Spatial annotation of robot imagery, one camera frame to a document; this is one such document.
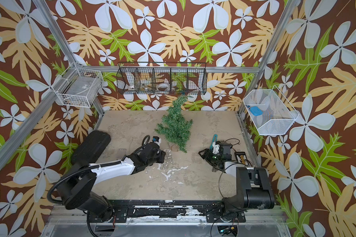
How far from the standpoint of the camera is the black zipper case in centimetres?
90

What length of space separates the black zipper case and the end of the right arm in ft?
2.11

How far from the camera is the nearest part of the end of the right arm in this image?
717 millimetres
